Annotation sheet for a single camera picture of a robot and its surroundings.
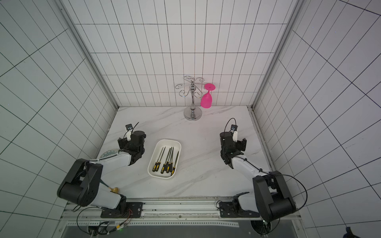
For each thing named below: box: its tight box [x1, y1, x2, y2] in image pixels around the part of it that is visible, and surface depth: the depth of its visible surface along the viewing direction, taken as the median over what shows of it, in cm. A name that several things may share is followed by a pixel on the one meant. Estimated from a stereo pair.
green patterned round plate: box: [99, 149, 119, 160], surface depth 91 cm
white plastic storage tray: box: [147, 138, 183, 179], surface depth 92 cm
